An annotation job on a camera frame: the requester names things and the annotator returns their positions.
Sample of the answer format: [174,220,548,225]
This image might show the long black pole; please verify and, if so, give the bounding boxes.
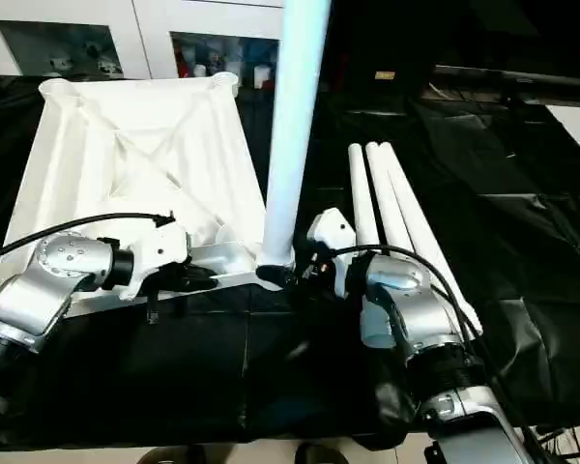
[432,65,580,97]

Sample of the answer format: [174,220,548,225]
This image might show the white sideboard cabinet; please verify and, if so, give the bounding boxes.
[0,0,291,91]

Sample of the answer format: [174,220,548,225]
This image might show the white plastic table top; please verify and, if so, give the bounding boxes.
[0,71,297,320]

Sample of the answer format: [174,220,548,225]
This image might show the white patterned cup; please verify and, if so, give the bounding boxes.
[221,45,246,78]

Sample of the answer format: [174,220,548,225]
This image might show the thin black floor cables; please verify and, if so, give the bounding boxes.
[534,420,580,464]

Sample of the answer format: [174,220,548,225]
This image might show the black right robot foot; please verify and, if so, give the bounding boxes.
[293,442,355,464]

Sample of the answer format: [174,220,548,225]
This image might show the black work mat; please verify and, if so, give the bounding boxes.
[0,72,580,450]

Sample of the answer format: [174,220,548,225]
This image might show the white plastic table leg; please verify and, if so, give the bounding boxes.
[254,0,334,270]
[376,140,485,339]
[364,140,420,255]
[347,143,383,248]

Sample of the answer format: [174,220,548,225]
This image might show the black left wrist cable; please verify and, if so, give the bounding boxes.
[0,211,176,266]

